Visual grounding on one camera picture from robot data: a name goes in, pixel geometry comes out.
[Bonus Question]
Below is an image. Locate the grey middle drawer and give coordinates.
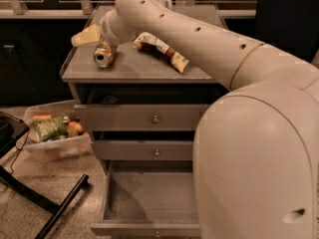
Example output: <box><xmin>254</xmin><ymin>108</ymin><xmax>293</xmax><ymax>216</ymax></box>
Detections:
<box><xmin>93</xmin><ymin>131</ymin><xmax>194</xmax><ymax>160</ymax></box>

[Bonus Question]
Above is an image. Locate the black office chair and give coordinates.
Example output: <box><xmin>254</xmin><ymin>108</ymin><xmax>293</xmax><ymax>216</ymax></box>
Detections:
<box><xmin>255</xmin><ymin>0</ymin><xmax>319</xmax><ymax>62</ymax></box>

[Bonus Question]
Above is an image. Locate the orange soda can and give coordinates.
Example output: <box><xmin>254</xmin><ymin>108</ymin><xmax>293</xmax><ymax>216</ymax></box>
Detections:
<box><xmin>94</xmin><ymin>40</ymin><xmax>118</xmax><ymax>68</ymax></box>

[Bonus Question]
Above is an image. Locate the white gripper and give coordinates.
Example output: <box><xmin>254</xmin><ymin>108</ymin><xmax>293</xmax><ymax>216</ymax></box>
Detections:
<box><xmin>71</xmin><ymin>10</ymin><xmax>136</xmax><ymax>47</ymax></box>

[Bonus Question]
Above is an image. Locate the orange fruit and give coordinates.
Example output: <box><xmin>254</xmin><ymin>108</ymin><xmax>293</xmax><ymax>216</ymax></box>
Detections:
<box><xmin>69</xmin><ymin>121</ymin><xmax>84</xmax><ymax>134</ymax></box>

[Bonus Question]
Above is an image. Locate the grey bottom drawer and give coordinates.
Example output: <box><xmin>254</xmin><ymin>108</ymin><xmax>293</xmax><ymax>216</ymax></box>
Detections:
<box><xmin>92</xmin><ymin>160</ymin><xmax>200</xmax><ymax>238</ymax></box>

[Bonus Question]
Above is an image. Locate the grey drawer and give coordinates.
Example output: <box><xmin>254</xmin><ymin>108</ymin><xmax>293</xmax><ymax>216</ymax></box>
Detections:
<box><xmin>73</xmin><ymin>85</ymin><xmax>213</xmax><ymax>132</ymax></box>
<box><xmin>92</xmin><ymin>160</ymin><xmax>200</xmax><ymax>238</ymax></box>
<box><xmin>93</xmin><ymin>131</ymin><xmax>194</xmax><ymax>160</ymax></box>

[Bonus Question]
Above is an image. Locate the brown yellow chip bag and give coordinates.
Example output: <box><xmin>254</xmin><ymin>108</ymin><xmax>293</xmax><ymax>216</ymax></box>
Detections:
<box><xmin>134</xmin><ymin>32</ymin><xmax>189</xmax><ymax>73</ymax></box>

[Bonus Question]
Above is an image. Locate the green snack bag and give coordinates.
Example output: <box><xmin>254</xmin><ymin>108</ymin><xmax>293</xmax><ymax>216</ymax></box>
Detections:
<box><xmin>34</xmin><ymin>117</ymin><xmax>68</xmax><ymax>141</ymax></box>

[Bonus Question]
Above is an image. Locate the grey top drawer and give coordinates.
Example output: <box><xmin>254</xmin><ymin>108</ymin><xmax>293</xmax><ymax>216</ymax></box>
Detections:
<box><xmin>73</xmin><ymin>85</ymin><xmax>213</xmax><ymax>132</ymax></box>

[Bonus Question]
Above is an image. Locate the clear plastic storage bin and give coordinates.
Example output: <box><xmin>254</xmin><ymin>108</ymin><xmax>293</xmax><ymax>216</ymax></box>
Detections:
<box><xmin>23</xmin><ymin>100</ymin><xmax>93</xmax><ymax>162</ymax></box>

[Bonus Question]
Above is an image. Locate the black stand frame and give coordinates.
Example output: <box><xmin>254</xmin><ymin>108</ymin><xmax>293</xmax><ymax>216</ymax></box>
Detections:
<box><xmin>0</xmin><ymin>111</ymin><xmax>90</xmax><ymax>239</ymax></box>

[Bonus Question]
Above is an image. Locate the black cable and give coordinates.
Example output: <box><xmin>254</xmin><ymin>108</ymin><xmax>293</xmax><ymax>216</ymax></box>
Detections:
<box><xmin>6</xmin><ymin>113</ymin><xmax>31</xmax><ymax>175</ymax></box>

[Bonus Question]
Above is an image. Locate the grey drawer cabinet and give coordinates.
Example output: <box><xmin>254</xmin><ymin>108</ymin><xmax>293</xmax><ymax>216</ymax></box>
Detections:
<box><xmin>59</xmin><ymin>4</ymin><xmax>230</xmax><ymax>239</ymax></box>

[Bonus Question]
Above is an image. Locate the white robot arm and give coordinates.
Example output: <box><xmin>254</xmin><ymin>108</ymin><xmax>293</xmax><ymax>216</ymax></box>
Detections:
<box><xmin>71</xmin><ymin>0</ymin><xmax>319</xmax><ymax>239</ymax></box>

